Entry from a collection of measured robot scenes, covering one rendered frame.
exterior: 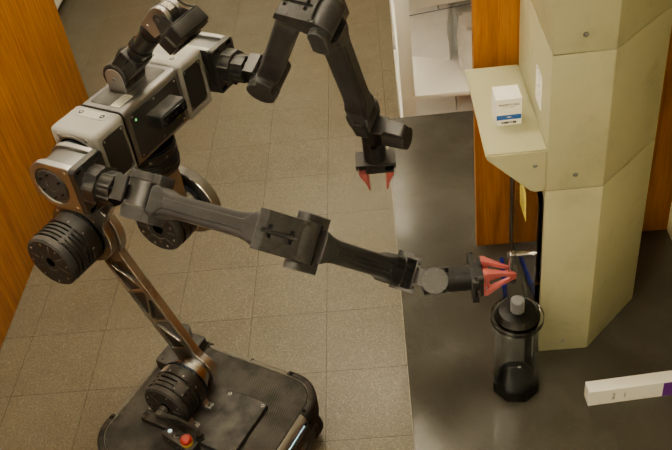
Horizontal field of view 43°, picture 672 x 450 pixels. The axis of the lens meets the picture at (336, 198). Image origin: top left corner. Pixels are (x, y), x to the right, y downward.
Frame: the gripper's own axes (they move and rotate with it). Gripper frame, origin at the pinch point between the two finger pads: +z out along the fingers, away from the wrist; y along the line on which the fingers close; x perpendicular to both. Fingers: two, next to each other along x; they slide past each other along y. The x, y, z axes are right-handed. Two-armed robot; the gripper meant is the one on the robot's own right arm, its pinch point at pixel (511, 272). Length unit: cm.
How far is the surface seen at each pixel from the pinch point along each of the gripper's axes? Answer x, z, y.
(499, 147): -36.5, -2.9, -3.3
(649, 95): -39.2, 27.1, 4.3
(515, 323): -3.2, -2.3, -17.7
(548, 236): -14.5, 6.5, -5.5
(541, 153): -35.7, 4.6, -5.7
